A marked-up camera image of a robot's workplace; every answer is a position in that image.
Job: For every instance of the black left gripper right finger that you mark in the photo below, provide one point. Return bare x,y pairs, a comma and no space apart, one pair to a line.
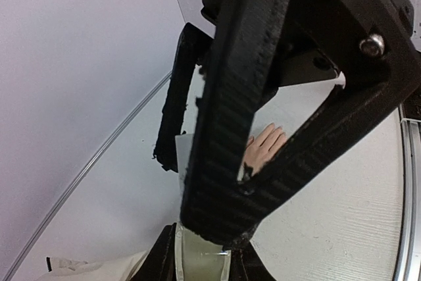
246,265

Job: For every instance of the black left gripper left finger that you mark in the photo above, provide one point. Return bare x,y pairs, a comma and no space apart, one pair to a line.
159,264

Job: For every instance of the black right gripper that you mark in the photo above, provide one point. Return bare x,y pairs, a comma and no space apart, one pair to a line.
368,40

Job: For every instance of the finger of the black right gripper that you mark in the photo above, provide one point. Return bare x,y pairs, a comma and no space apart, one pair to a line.
217,205
192,48

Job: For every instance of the clear nail polish bottle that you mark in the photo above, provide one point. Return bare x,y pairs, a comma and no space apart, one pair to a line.
198,259

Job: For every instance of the white nail polish cap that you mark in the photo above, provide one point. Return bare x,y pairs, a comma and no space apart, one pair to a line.
185,139

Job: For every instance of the beige zip jacket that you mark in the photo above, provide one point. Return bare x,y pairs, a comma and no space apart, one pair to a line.
118,269

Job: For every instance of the mannequin hand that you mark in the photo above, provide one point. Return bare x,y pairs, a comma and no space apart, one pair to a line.
262,148

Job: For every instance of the aluminium rear table rail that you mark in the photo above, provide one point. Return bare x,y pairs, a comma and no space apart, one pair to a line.
117,206

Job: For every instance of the aluminium table rail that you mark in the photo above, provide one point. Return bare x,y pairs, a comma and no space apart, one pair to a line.
117,206
408,259

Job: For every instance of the aluminium front table rail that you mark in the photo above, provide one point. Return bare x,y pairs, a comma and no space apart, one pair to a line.
408,259

